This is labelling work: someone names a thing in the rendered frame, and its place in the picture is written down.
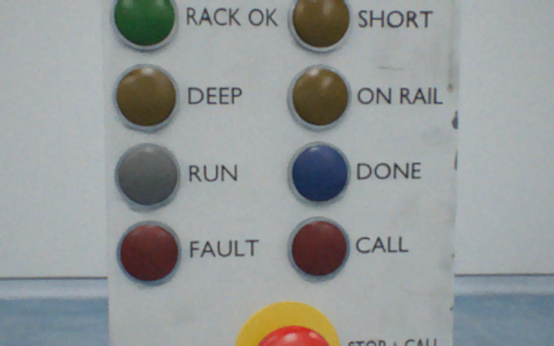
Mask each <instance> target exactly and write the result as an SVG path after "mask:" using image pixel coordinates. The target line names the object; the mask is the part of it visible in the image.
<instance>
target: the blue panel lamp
mask: <svg viewBox="0 0 554 346"><path fill-rule="evenodd" d="M347 175H348V171H347V166H346V163H345V161H344V159H343V156H342V155H341V154H340V153H339V152H338V151H337V150H336V149H334V148H332V147H330V146H311V147H309V148H307V149H305V150H304V151H302V152H301V153H300V154H299V156H298V157H297V160H296V161H295V163H294V166H293V170H292V178H293V182H294V185H295V187H296V190H297V191H298V193H299V194H300V195H301V196H302V197H304V198H305V199H307V200H311V201H317V202H323V201H327V200H331V199H333V198H335V197H336V196H338V195H339V194H340V193H341V192H342V190H343V187H344V185H345V183H346V180H347Z"/></svg>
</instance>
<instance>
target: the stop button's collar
mask: <svg viewBox="0 0 554 346"><path fill-rule="evenodd" d="M290 325H300V326H304V327H308V328H311V329H313V330H316V331H317V332H318V333H319V334H320V335H321V336H323V337H324V338H325V339H326V341H327V342H328V343H329V344H330V345H331V346H340V342H339V338H338V335H337V332H336V330H335V328H334V327H333V325H332V324H331V322H330V321H329V319H328V318H327V317H326V316H325V315H324V314H323V313H322V312H321V311H318V310H317V309H315V308H314V307H311V306H310V305H309V304H307V303H303V302H299V301H290V300H285V301H278V302H275V303H272V304H269V305H266V307H264V308H261V309H259V310H258V311H257V312H256V313H254V314H253V315H252V316H251V317H250V318H249V319H248V320H247V321H246V322H245V324H244V325H243V327H242V328H241V329H240V331H239V335H238V337H237V340H236V343H235V346H256V345H257V344H258V342H260V341H261V340H262V339H263V338H264V337H265V336H267V335H268V333H269V332H271V331H272V330H275V329H278V328H281V327H284V326H290Z"/></svg>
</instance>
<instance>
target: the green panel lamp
mask: <svg viewBox="0 0 554 346"><path fill-rule="evenodd" d="M174 20H176V14H174V8H173V5H172V3H171V2H170V0H117V1H116V3H115V6H114V23H115V26H116V28H118V30H119V32H120V33H121V34H122V36H123V37H124V38H126V39H127V40H128V41H130V43H132V44H134V45H137V46H140V47H152V46H155V45H157V44H159V43H161V41H162V40H164V39H165V38H166V37H167V36H168V35H169V33H170V31H171V30H172V28H173V25H174Z"/></svg>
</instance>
